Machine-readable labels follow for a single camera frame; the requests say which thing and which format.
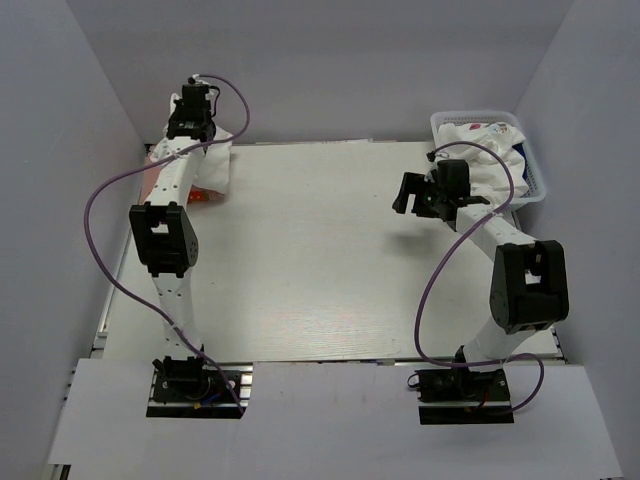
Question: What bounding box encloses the white t shirt colourful print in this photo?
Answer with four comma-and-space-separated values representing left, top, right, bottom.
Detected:
437, 122, 529, 207

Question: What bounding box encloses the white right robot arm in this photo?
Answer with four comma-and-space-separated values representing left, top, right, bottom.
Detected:
392, 160, 569, 399

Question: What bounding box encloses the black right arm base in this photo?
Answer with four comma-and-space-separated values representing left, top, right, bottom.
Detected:
407, 369, 514, 426

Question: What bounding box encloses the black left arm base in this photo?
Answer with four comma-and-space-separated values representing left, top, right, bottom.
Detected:
146, 357, 243, 420

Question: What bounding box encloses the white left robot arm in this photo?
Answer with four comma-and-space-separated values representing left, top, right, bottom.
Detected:
129, 79, 216, 359

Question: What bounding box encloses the folded pink t shirt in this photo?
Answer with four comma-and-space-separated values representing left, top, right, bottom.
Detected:
139, 154, 223, 207

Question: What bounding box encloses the blue t shirt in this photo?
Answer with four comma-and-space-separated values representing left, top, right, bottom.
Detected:
513, 142, 529, 185

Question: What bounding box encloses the white plastic basket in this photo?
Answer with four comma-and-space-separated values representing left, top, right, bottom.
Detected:
430, 111, 546, 210

